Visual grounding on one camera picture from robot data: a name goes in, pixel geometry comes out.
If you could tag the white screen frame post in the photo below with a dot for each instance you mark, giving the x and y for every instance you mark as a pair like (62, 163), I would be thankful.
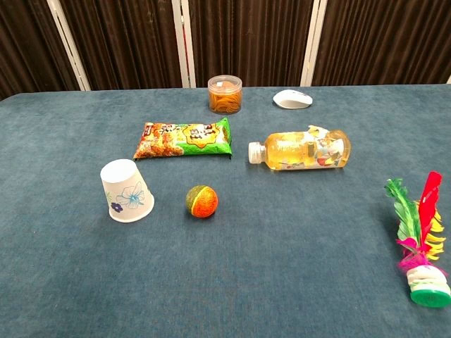
(184, 45)
(68, 45)
(313, 45)

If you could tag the plastic bottle with yellow drink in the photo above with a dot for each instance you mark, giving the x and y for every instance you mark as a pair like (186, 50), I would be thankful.
(299, 151)

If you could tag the green orange snack bag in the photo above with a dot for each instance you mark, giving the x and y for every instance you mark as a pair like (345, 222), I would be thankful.
(183, 141)

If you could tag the brown pleated curtain panel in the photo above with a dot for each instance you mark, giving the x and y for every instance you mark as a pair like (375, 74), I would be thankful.
(250, 38)
(123, 42)
(24, 45)
(387, 38)

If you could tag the blue table cloth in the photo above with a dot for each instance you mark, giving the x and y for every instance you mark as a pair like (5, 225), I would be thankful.
(225, 274)

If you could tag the clear jar of rubber bands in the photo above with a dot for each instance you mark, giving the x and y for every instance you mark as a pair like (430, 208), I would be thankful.
(225, 96)

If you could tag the orange and green ball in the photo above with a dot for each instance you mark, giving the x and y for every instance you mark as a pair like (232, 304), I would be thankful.
(202, 202)

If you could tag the white computer mouse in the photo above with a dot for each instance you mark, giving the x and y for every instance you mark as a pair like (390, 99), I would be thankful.
(292, 98)

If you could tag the white floral paper cup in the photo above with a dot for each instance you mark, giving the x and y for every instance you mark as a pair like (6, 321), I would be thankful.
(121, 183)

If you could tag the colourful feather shuttlecock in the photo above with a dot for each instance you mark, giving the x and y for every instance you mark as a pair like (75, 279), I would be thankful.
(428, 281)

